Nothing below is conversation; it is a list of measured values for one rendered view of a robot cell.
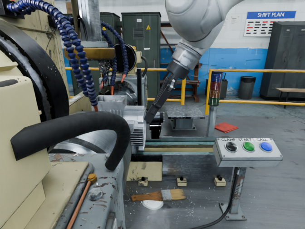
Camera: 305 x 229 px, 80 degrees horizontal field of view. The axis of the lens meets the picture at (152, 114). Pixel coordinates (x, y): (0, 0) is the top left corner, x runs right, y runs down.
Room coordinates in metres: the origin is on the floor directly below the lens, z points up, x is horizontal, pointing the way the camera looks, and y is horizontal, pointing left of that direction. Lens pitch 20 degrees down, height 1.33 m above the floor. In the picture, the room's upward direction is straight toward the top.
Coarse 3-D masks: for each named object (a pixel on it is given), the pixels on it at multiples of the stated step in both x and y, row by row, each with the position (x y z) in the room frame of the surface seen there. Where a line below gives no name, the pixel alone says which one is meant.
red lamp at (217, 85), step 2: (212, 82) 1.00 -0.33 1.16; (214, 82) 0.99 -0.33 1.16; (216, 82) 0.98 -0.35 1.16; (218, 82) 0.98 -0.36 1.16; (220, 82) 0.99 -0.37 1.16; (210, 84) 1.01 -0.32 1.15; (212, 84) 1.00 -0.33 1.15; (214, 84) 0.99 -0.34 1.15; (216, 84) 0.98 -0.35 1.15; (218, 84) 0.98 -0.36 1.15; (220, 84) 0.99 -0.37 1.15; (210, 86) 1.01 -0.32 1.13; (212, 86) 0.99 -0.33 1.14; (214, 86) 0.99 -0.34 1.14; (216, 86) 0.99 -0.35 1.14; (218, 86) 0.99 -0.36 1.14; (220, 86) 0.99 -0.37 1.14; (210, 88) 1.01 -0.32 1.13; (212, 88) 0.99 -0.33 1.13; (214, 88) 0.99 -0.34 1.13; (216, 88) 0.98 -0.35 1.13; (218, 88) 0.99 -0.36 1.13; (220, 88) 0.99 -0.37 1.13
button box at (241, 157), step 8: (216, 144) 0.48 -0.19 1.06; (224, 144) 0.47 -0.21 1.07; (240, 144) 0.47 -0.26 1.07; (256, 144) 0.47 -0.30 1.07; (272, 144) 0.47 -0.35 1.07; (216, 152) 0.48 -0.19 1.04; (224, 152) 0.45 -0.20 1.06; (232, 152) 0.45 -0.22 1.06; (240, 152) 0.45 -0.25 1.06; (248, 152) 0.45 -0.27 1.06; (256, 152) 0.45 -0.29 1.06; (264, 152) 0.45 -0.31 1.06; (272, 152) 0.45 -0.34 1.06; (216, 160) 0.47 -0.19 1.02; (224, 160) 0.44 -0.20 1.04; (232, 160) 0.44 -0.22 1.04; (240, 160) 0.44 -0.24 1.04; (248, 160) 0.44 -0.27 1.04; (256, 160) 0.44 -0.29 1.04; (264, 160) 0.44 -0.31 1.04; (272, 160) 0.44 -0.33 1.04; (280, 160) 0.44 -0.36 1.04
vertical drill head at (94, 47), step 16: (80, 0) 0.67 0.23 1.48; (96, 0) 0.70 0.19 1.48; (80, 16) 0.67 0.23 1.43; (96, 16) 0.69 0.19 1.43; (80, 32) 0.67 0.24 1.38; (96, 32) 0.69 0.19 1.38; (64, 48) 0.66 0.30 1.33; (96, 48) 0.64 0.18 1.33; (112, 48) 0.70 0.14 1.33; (80, 64) 0.74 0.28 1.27
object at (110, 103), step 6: (102, 96) 0.75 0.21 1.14; (108, 96) 0.76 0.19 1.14; (114, 96) 0.76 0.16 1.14; (120, 96) 0.76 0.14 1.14; (126, 96) 0.76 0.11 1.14; (102, 102) 0.66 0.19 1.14; (108, 102) 0.66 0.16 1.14; (114, 102) 0.66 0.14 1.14; (120, 102) 0.66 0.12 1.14; (126, 102) 0.75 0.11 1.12; (102, 108) 0.66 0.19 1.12; (108, 108) 0.66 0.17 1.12; (114, 108) 0.66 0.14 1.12; (120, 108) 0.66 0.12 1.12; (120, 114) 0.66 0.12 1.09
